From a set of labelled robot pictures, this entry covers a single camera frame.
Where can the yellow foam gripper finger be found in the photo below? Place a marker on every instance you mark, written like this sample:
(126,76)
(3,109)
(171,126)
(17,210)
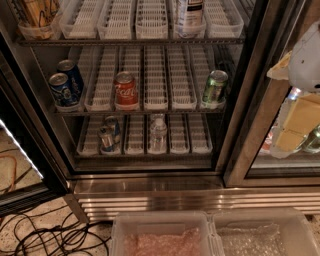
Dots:
(299,113)

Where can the clear plastic water bottle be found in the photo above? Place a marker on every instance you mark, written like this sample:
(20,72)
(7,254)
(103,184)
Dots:
(158,137)

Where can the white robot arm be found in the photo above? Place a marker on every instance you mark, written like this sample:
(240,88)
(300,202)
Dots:
(309,44)

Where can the fridge glass door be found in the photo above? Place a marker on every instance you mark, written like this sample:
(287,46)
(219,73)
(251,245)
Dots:
(260,98)

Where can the rear clear water bottle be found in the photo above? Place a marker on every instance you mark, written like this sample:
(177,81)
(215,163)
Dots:
(153,117)

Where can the white labelled bottle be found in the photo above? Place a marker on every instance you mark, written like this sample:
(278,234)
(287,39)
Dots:
(189,16)

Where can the open fridge cabinet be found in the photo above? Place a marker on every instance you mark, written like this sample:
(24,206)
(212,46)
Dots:
(162,105)

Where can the green soda can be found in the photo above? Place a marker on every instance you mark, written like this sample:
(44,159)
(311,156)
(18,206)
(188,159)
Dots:
(213,93)

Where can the right clear plastic bin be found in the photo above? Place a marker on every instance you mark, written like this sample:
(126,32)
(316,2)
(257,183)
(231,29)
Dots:
(265,232)

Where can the clear plastic bin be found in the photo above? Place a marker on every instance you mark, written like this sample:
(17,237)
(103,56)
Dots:
(265,232)
(165,233)

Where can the red Coca-Cola can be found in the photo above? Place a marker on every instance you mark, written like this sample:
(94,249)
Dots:
(125,91)

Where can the rear blue silver can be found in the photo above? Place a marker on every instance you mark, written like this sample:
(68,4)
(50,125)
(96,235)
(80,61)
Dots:
(112,122)

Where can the blue silver can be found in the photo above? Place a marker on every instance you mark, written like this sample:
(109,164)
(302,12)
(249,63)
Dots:
(105,134)
(112,122)

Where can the front blue silver can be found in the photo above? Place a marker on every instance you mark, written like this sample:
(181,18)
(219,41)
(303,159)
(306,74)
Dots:
(105,134)

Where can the left clear plastic bin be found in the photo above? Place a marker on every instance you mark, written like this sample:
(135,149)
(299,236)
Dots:
(165,233)

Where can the rear blue Pepsi can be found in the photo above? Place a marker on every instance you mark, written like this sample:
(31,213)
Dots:
(70,68)

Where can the blue pepsi can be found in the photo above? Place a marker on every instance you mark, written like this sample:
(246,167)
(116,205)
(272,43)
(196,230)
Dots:
(61,89)
(70,68)

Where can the front blue Pepsi can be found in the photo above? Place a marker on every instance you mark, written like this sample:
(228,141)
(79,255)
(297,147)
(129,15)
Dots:
(61,89)

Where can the yellow drink carton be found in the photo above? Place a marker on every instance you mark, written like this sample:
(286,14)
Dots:
(39,13)

